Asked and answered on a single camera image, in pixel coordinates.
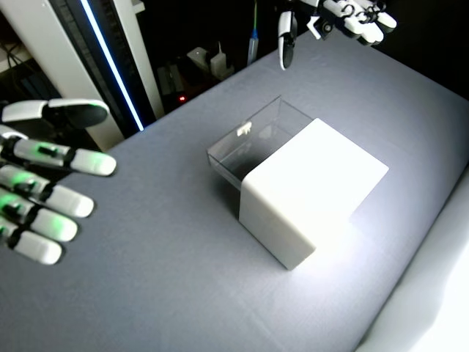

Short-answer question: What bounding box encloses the black device with red light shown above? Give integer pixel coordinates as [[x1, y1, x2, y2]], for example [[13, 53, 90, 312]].
[[157, 62, 192, 106]]

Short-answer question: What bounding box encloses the white drawer cabinet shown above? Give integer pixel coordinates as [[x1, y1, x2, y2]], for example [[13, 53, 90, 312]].
[[238, 117, 390, 271]]

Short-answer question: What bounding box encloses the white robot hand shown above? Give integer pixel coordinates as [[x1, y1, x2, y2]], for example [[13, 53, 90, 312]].
[[277, 0, 398, 70], [0, 98, 117, 265]]

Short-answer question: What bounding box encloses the white plastic bottle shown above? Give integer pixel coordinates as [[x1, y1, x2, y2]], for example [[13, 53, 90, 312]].
[[210, 41, 235, 78]]

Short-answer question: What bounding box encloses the white power adapter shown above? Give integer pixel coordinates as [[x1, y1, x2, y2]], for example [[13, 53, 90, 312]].
[[186, 46, 213, 71]]

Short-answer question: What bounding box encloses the clear tube with blue cap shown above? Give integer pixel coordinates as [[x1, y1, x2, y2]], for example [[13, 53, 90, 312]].
[[246, 0, 262, 67]]

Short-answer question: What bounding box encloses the grey table cloth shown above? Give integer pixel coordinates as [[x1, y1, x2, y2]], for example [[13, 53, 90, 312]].
[[0, 31, 469, 352]]

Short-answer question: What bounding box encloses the white column with blue light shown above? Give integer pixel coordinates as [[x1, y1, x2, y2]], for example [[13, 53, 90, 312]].
[[0, 0, 165, 152]]

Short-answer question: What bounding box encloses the clear plastic drawer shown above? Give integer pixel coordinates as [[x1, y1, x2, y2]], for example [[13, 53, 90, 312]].
[[207, 95, 317, 192]]

